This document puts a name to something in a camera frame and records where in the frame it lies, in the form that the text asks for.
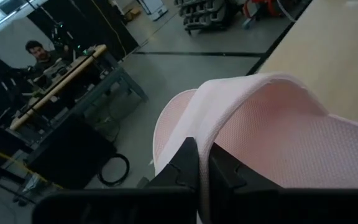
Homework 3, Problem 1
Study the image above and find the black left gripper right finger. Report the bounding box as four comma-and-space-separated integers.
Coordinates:
208, 142, 358, 224

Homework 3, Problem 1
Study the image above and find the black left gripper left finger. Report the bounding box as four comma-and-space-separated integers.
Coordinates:
31, 136, 200, 224

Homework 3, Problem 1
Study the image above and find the pink white slide sandal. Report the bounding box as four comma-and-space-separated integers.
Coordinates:
152, 72, 358, 224

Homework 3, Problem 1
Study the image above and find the black box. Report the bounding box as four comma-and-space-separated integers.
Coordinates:
23, 114, 117, 190

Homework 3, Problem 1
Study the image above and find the wooden top workbench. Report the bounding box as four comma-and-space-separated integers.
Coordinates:
9, 44, 149, 147

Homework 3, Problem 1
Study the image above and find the stack of grey crates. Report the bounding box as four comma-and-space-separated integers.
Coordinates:
174, 0, 241, 34

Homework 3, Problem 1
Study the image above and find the cardboard box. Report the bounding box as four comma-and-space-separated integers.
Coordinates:
123, 6, 142, 22

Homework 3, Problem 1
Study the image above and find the white box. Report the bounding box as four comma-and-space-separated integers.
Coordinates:
137, 0, 169, 22

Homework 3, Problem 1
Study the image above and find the black partition curtain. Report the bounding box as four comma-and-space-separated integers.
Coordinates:
26, 0, 140, 60

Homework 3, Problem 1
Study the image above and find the person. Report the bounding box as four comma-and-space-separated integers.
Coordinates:
24, 39, 74, 78

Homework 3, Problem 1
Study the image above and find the black coiled cable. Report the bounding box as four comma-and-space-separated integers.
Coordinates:
97, 152, 131, 187

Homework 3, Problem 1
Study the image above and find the yellow floor cable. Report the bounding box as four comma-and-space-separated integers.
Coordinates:
0, 142, 64, 190

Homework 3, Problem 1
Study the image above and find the red frame cart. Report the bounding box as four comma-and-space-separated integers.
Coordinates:
242, 0, 293, 20

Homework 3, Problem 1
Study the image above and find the long white cable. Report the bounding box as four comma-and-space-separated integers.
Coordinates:
275, 0, 298, 23

